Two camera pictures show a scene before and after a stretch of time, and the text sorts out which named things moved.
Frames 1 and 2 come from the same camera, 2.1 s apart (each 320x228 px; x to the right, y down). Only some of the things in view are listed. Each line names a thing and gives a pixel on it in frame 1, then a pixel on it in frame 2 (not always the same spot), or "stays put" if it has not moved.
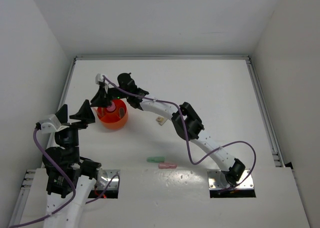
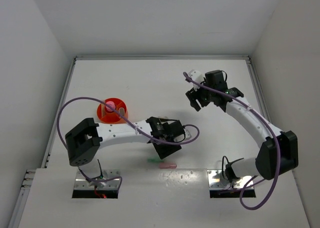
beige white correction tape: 121,112 stays put
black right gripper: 102,99 → 193,102
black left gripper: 85,113 → 162,151
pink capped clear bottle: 112,107 stays put
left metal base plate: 105,176 stays put
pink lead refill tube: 95,109 → 111,103
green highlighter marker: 156,159 stays put
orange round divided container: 115,119 stays put
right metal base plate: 217,179 stays put
